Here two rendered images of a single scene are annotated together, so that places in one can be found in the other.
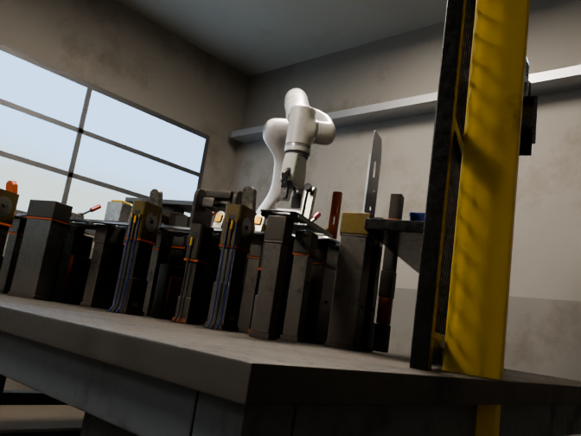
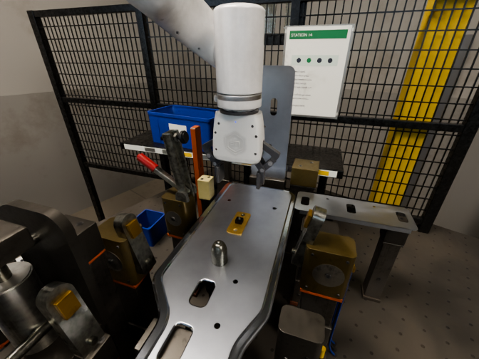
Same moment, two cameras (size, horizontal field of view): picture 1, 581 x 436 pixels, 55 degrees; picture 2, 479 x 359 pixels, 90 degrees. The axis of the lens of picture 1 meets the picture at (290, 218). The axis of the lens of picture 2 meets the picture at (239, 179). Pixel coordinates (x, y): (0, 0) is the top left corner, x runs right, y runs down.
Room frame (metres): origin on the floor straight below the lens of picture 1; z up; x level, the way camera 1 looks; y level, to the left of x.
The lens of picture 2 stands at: (1.79, 0.48, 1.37)
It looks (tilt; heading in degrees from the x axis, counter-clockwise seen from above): 28 degrees down; 265
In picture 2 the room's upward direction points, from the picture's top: straight up
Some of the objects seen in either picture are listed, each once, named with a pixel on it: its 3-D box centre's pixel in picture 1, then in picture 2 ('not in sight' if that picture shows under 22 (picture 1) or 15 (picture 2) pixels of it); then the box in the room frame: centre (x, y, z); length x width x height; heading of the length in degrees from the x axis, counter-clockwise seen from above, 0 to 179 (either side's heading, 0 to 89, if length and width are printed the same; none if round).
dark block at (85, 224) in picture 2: not in sight; (102, 307); (2.04, 0.14, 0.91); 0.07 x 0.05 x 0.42; 156
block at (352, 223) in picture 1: (352, 280); (299, 211); (1.51, -0.19, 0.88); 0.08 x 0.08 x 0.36; 66
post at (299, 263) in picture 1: (299, 285); not in sight; (1.50, -0.05, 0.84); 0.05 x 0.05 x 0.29; 66
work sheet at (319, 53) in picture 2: not in sight; (312, 74); (1.43, -0.46, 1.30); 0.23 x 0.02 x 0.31; 156
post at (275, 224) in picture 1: (272, 276); (382, 261); (1.33, 0.02, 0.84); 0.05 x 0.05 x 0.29; 66
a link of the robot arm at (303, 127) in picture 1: (302, 127); (238, 51); (1.74, 0.01, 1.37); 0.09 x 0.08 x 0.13; 97
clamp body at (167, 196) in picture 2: not in sight; (181, 245); (1.91, -0.06, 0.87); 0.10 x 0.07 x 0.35; 156
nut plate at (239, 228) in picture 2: not in sight; (239, 221); (1.74, 0.01, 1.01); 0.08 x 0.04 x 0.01; 66
